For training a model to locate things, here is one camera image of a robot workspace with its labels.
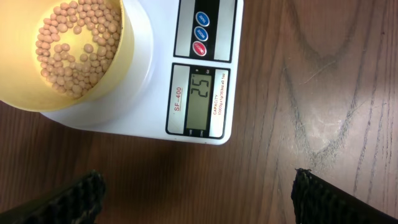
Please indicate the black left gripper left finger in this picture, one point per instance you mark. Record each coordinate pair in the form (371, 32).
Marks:
(80, 201)

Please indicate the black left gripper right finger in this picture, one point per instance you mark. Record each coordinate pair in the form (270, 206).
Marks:
(317, 201)

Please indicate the yellow plastic bowl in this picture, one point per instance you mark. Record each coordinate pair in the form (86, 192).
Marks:
(22, 85)

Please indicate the white digital kitchen scale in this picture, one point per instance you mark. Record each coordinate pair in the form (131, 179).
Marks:
(181, 81)

